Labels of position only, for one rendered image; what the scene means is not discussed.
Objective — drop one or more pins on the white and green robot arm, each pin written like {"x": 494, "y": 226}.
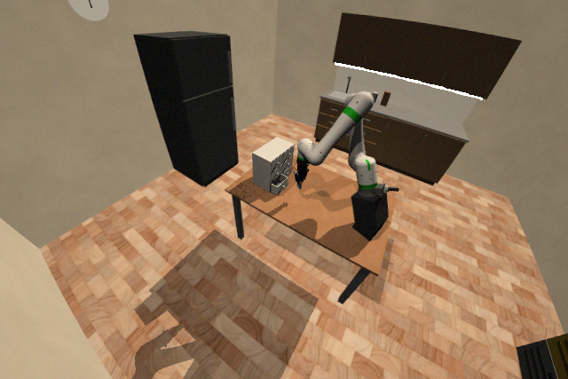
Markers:
{"x": 365, "y": 167}

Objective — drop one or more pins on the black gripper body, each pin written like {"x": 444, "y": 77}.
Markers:
{"x": 300, "y": 168}

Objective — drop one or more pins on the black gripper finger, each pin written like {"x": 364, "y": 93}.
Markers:
{"x": 303, "y": 176}
{"x": 298, "y": 178}

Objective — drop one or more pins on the grey small chest of drawers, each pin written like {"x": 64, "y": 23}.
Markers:
{"x": 262, "y": 161}

